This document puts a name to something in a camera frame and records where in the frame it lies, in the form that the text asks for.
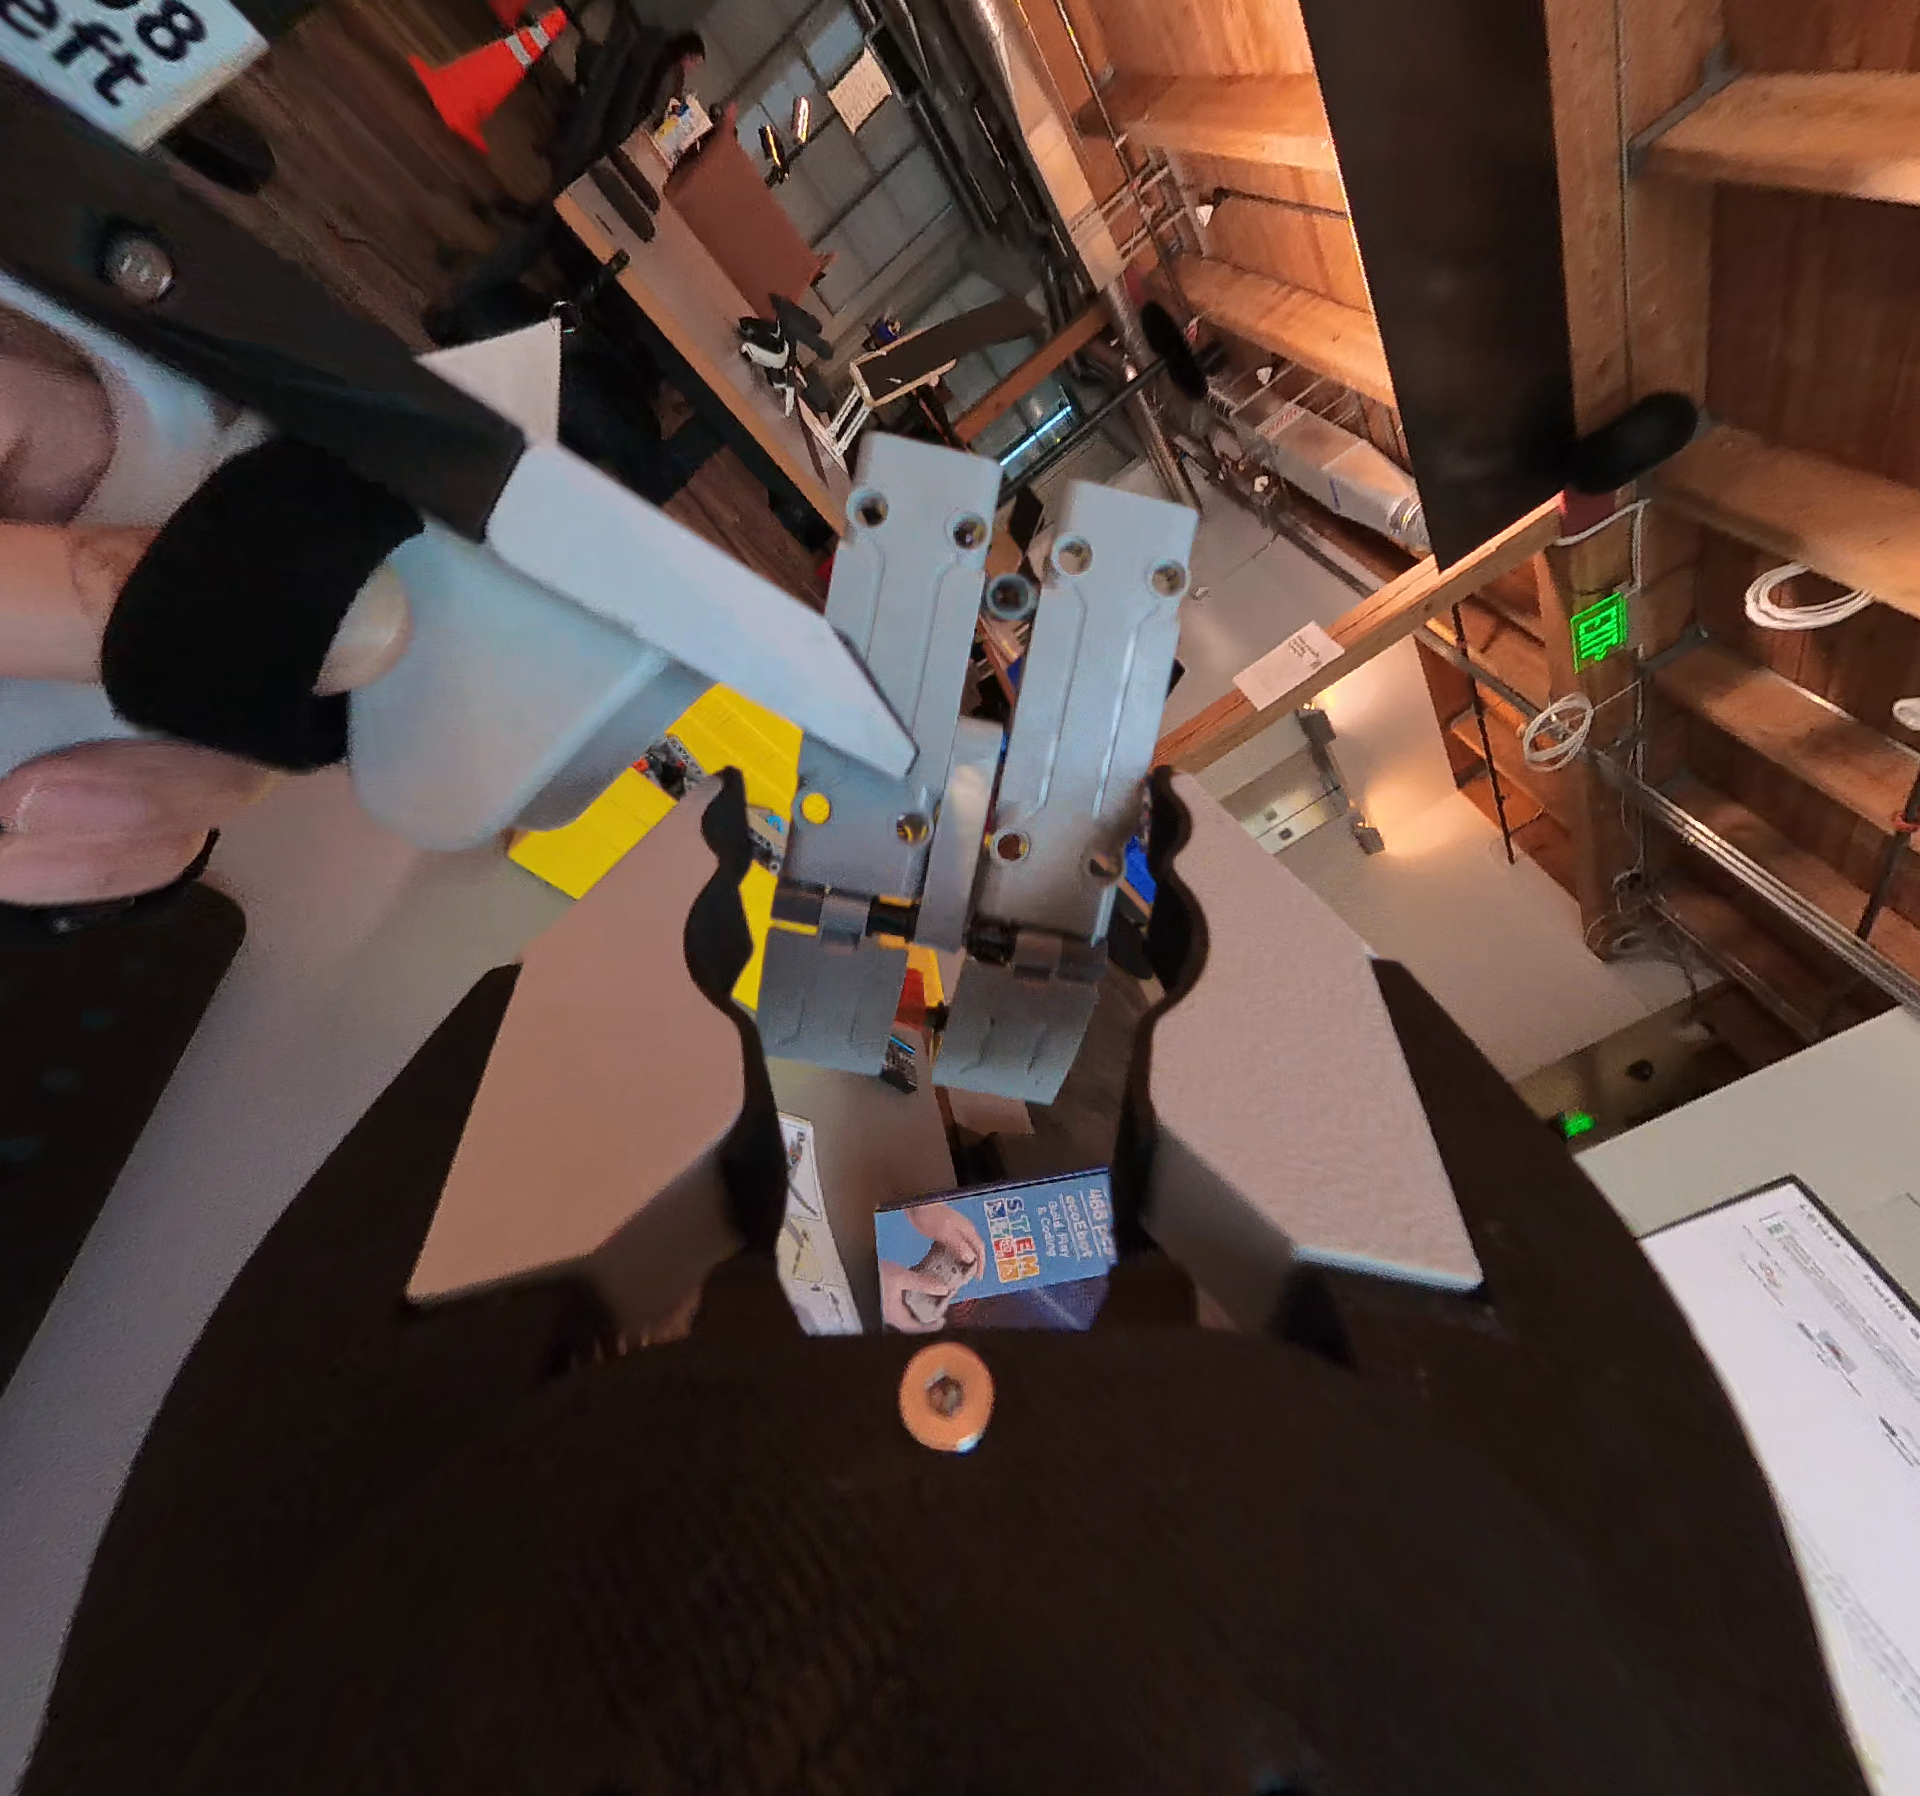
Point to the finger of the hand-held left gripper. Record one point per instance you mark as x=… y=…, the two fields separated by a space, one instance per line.
x=675 y=598

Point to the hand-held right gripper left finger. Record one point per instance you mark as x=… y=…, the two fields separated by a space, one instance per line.
x=600 y=1075

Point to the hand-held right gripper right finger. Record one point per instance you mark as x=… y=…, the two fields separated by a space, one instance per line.
x=1291 y=1061

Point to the grey building brick assembly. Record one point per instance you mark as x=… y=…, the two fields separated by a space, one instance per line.
x=914 y=598

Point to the pale office desk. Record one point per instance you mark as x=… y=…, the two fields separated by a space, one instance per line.
x=675 y=310

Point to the person's left hand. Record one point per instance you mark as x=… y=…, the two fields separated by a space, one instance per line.
x=61 y=612

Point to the yellow plastic bin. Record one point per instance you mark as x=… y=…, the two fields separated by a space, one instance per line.
x=631 y=821

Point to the blue robot kit box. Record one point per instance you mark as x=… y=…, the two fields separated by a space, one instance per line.
x=989 y=1247

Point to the brown cardboard sheet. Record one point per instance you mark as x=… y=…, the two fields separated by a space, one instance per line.
x=743 y=214

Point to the white paper label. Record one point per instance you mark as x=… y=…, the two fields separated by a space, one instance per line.
x=1286 y=669

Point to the green exit sign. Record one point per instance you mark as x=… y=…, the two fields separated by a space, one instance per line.
x=1598 y=631

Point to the white instruction sheet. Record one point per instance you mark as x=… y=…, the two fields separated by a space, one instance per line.
x=1800 y=1406

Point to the black dome speaker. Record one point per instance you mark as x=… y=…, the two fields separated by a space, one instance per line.
x=1635 y=444

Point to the wooden post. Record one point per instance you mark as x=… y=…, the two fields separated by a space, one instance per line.
x=1426 y=612

